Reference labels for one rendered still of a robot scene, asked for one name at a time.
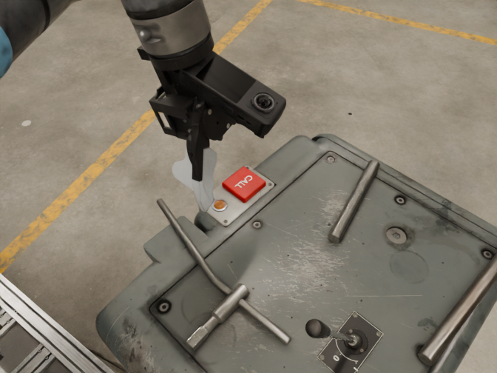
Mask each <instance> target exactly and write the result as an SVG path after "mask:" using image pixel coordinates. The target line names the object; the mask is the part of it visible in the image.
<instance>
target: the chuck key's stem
mask: <svg viewBox="0 0 497 373"><path fill-rule="evenodd" d="M249 294H250V291H249V289H248V288H247V287H246V286H245V285H244V284H242V283H239V284H238V285H237V287H236V288H235V289H234V290H233V291H232V292H231V293H230V294H229V295H228V296H227V297H226V298H225V299H224V300H223V301H222V302H221V303H220V305H219V306H218V307H217V308H216V309H215V310H214V311H213V312H212V316H211V318H210V319H209V320H208V321H207V322H206V323H205V324H204V325H203V326H201V327H200V328H199V329H198V330H197V331H196V332H195V333H194V334H193V335H192V336H191V337H190V338H189V339H188V340H187V341H186V342H187V344H188V346H189V347H190V348H191V349H192V350H193V351H195V350H196V349H197V348H198V347H199V345H200V344H201V343H202V342H203V341H204V340H205V339H206V338H207V337H208V336H209V333H210V332H211V331H212V330H213V329H214V328H215V327H216V326H217V324H219V323H223V322H224V321H225V320H226V319H227V318H228V317H229V316H230V315H231V314H232V312H233V311H234V310H235V309H236V308H237V307H238V306H239V301H240V300H241V299H244V300H245V299H246V298H247V297H248V296H249Z"/></svg>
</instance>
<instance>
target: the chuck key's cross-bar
mask: <svg viewBox="0 0 497 373"><path fill-rule="evenodd" d="M156 202H157V204H158V206H159V207H160V208H161V210H162V211H163V213H164V215H165V216H166V217H167V218H168V220H169V222H170V223H171V225H172V226H173V227H174V229H175V231H176V232H177V233H178V235H179V236H180V238H181V239H182V241H183V242H184V243H185V245H186V247H187V248H188V250H189V251H190V252H191V254H192V255H193V257H194V258H195V260H196V261H197V263H198V264H199V266H200V268H201V269H202V270H203V272H204V273H205V275H206V276H207V278H208V279H209V280H210V281H211V283H212V284H213V285H214V286H216V287H217V288H218V289H219V290H220V291H221V292H222V293H224V294H225V295H226V296H228V295H229V294H230V293H231V292H232V291H233V290H232V289H230V288H229V287H228V286H227V285H225V283H223V282H222V281H221V280H220V279H219V278H218V277H217V276H216V275H215V274H214V273H213V271H212V270H211V268H210V267H209V265H208V264H207V262H206V261H205V260H204V258H203V256H202V255H201V254H200V253H199V251H198V250H197V248H196V246H195V245H194V244H193V243H192V241H191V239H190V238H189V236H188V235H187V234H186V232H185V231H184V229H183V228H182V226H181V225H180V224H179V222H178V221H177V219H176V218H175V216H174V215H173V214H172V212H171V211H170V209H169V208H168V206H167V205H166V204H165V202H164V201H163V199H162V198H159V199H157V201H156ZM239 307H241V308H242V309H243V310H244V311H246V312H247V313H248V314H250V315H251V316H252V317H253V318H254V319H255V320H256V321H258V322H259V323H260V324H261V325H263V326H264V327H265V328H267V330H269V331H270V332H271V333H272V334H273V335H275V336H276V337H277V338H279V339H280V340H281V341H282V342H284V344H285V345H288V344H289V343H290V342H291V337H290V336H288V335H287V334H286V333H285V332H284V331H283V330H282V329H280V328H279V327H278V326H276V325H275V324H274V323H272V322H271V321H270V320H269V319H268V318H267V317H265V316H264V315H263V314H261V313H260V312H259V311H257V310H256V309H255V308H254V307H253V306H252V305H251V304H249V303H248V302H247V301H245V300H244V299H241V300H240V301H239Z"/></svg>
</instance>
